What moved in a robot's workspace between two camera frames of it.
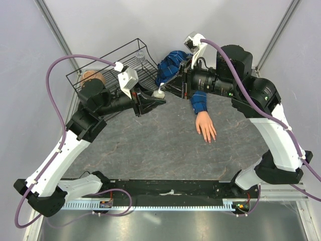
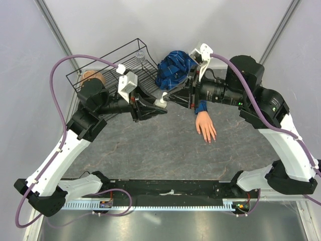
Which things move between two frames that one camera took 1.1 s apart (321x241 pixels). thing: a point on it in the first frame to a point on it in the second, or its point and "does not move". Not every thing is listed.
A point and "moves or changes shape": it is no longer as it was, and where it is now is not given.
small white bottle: x=160 y=91 moves or changes shape
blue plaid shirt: x=168 y=68 does not move
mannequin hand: x=203 y=123 does not move
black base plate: x=171 y=191 does not move
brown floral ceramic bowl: x=98 y=75 does not move
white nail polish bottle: x=158 y=94 moves or changes shape
